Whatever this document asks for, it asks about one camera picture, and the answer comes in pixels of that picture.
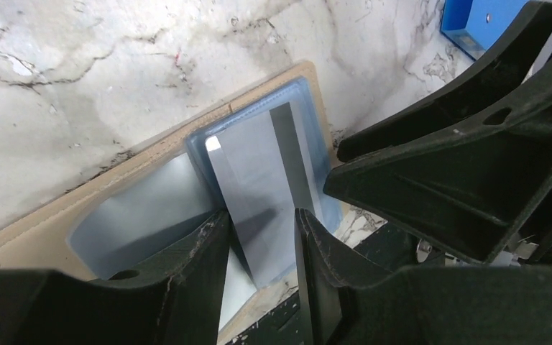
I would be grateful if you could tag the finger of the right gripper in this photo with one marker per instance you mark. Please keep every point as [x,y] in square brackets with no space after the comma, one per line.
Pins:
[494,75]
[466,188]

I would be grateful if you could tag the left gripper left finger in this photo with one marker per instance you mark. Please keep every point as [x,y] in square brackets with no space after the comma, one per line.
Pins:
[172,297]

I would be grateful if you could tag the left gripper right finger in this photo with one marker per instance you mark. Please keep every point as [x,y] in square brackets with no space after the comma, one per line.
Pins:
[347,299]

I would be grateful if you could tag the silver credit card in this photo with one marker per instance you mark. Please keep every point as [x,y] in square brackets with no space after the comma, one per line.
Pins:
[266,166]

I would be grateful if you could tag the blue flat board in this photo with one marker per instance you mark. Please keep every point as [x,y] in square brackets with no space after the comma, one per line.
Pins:
[475,25]

